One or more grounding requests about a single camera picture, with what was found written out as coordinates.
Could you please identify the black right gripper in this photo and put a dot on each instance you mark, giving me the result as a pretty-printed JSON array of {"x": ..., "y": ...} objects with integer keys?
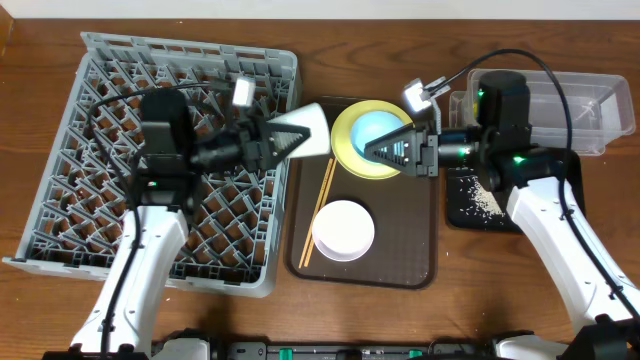
[{"x": 428, "y": 153}]

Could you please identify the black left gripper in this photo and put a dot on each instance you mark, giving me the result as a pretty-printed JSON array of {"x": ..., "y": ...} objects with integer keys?
[{"x": 255, "y": 145}]

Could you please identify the light blue bowl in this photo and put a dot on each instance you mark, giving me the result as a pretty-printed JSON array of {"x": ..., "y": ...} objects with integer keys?
[{"x": 371, "y": 126}]

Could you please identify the white small cup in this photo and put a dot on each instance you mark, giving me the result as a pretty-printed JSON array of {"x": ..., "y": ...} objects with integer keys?
[{"x": 312, "y": 117}]

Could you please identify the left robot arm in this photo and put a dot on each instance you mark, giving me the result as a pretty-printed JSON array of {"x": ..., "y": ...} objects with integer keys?
[{"x": 164, "y": 197}]

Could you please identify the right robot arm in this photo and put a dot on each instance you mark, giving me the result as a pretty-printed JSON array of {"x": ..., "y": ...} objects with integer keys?
[{"x": 602, "y": 303}]

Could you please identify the black waste tray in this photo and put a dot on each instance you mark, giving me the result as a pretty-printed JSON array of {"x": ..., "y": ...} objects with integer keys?
[{"x": 465, "y": 205}]

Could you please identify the grey dishwasher rack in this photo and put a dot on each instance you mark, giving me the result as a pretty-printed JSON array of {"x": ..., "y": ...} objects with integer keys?
[{"x": 76, "y": 219}]

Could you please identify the yellow plate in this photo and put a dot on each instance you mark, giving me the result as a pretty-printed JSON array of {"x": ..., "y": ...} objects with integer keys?
[{"x": 343, "y": 149}]

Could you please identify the pink plate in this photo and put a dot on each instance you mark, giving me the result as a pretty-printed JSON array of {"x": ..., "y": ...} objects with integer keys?
[{"x": 343, "y": 231}]

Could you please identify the rice and food scraps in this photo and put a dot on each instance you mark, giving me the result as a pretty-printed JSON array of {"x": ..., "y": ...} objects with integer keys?
[{"x": 482, "y": 202}]

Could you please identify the dark brown serving tray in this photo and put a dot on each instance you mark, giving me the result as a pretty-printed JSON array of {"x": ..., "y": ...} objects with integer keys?
[{"x": 405, "y": 212}]

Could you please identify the clear plastic bin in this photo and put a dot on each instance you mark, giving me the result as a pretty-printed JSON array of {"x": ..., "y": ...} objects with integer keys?
[{"x": 600, "y": 105}]

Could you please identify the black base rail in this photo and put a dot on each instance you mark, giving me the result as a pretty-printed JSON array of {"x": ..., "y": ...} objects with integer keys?
[{"x": 194, "y": 344}]

